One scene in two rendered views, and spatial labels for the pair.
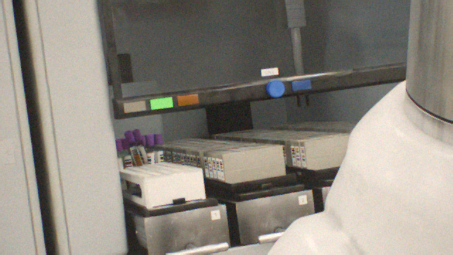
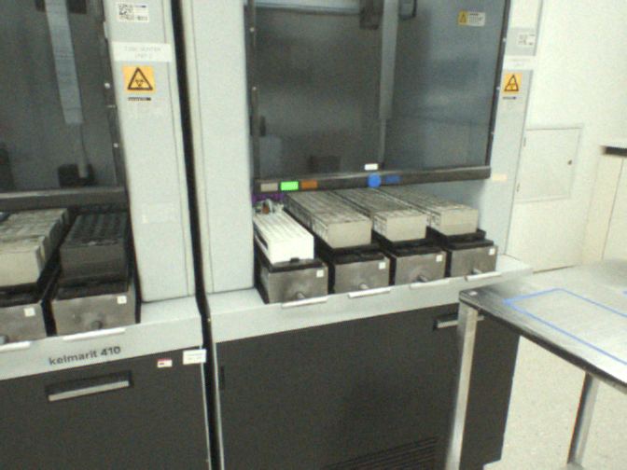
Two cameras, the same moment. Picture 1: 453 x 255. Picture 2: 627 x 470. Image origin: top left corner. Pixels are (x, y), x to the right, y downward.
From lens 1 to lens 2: 0.54 m
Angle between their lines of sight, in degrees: 15
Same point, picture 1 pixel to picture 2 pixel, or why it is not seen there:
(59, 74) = (214, 156)
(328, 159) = (400, 231)
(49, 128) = (202, 197)
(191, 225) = (301, 280)
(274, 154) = (365, 227)
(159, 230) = (278, 283)
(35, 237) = (188, 274)
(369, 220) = not seen: outside the picture
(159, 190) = (281, 251)
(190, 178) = (304, 243)
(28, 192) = (184, 241)
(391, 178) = not seen: outside the picture
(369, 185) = not seen: outside the picture
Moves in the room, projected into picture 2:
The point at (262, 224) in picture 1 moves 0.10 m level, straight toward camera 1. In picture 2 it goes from (352, 281) to (355, 300)
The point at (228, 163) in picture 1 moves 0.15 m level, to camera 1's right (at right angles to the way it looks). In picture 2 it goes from (332, 230) to (396, 230)
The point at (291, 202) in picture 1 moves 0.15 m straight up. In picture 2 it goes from (374, 267) to (377, 203)
